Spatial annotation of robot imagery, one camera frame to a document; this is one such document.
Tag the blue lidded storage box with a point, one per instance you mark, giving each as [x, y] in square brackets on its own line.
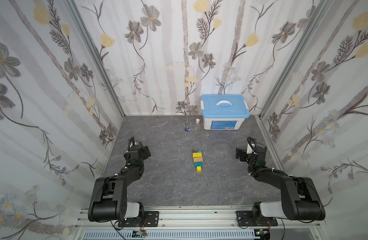
[224, 112]

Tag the small corked glass bottle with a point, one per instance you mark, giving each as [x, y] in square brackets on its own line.
[198, 125]

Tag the small circuit board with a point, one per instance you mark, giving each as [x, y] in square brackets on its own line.
[139, 234]
[263, 234]

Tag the small circuit board right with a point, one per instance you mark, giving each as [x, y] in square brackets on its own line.
[263, 234]

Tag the white perforated cable tray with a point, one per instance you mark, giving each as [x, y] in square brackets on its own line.
[238, 234]

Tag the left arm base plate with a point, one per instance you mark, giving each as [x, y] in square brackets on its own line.
[151, 218]

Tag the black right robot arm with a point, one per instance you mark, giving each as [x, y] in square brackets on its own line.
[299, 199]

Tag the small circuit board left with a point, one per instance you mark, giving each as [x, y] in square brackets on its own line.
[139, 234]

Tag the aluminium front rail frame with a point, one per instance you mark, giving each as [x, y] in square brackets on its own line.
[208, 218]

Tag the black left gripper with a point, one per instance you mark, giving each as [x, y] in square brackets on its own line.
[144, 152]

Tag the glass beaker blue liquid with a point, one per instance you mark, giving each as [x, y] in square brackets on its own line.
[187, 125]

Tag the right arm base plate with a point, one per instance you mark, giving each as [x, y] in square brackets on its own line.
[249, 219]

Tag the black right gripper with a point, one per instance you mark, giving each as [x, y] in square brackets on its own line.
[241, 153]

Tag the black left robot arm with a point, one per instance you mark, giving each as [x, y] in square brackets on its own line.
[109, 200]

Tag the yellow rectangular block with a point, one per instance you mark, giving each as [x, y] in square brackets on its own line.
[197, 155]

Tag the natural wood rectangular block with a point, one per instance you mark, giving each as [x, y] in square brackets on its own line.
[198, 160]

